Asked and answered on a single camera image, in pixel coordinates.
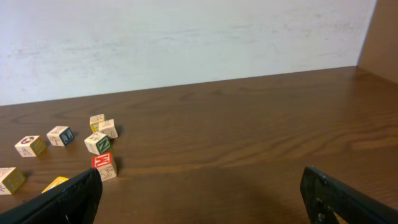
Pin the ball A wooden block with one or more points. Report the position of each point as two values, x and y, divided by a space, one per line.
30 146

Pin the red side wooden block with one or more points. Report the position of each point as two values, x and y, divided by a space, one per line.
108 128

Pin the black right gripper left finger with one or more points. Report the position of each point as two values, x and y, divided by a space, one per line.
74 201

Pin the umbrella wooden block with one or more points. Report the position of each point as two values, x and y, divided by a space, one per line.
60 136

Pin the yellow side wooden block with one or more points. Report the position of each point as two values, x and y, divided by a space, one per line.
95 120

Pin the red M wooden block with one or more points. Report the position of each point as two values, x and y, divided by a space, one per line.
106 166

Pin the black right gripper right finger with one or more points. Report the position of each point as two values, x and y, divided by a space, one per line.
325 198

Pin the green N wooden block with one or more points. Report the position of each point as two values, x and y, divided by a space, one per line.
97 143

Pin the W wooden block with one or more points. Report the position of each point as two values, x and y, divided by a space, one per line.
11 180

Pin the yellow top wooden block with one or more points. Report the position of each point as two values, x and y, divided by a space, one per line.
54 183

